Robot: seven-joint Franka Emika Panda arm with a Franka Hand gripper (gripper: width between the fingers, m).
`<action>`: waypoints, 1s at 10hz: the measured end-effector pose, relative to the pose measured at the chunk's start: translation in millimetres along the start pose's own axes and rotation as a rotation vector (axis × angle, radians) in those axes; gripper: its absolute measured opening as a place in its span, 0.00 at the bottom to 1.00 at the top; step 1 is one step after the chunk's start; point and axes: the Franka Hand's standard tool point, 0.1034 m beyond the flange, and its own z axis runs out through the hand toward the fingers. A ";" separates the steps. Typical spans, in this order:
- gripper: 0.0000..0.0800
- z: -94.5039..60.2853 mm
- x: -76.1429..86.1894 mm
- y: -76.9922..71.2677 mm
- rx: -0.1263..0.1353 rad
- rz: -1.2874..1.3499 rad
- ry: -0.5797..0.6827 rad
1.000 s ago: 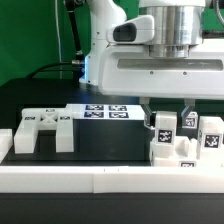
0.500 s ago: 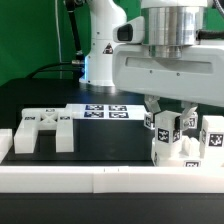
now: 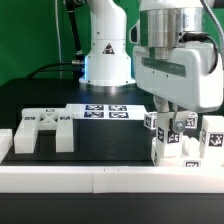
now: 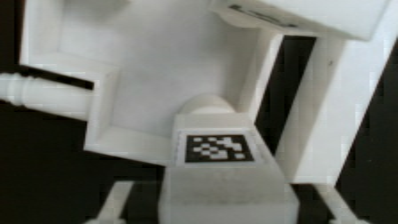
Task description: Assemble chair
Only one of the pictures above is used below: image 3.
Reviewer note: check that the white chair back frame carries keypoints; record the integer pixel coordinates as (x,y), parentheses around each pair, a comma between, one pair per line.
(35,120)

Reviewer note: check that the white front fence rail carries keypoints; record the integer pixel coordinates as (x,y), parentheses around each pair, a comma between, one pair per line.
(59,179)

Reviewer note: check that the white tag plate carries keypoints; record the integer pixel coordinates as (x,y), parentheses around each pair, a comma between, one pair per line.
(107,111)

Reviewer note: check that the white left fence block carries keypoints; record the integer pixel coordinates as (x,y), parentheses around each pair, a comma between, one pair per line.
(6,142)

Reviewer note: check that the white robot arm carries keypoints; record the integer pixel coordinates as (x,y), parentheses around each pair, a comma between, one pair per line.
(166,53)

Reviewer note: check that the white chair seat part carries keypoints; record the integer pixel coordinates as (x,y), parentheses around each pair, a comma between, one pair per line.
(190,156)

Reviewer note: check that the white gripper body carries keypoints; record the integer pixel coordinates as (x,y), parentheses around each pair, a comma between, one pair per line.
(184,78)

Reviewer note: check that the white tagged cube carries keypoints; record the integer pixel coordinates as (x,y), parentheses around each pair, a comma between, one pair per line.
(150,120)
(192,120)

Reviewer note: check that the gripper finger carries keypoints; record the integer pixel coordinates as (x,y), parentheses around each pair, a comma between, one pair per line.
(161,104)
(179,121)

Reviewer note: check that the white tagged cube near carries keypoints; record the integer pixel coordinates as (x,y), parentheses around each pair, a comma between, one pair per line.
(150,120)

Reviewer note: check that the white tagged cube far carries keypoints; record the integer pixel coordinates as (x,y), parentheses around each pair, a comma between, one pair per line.
(192,120)

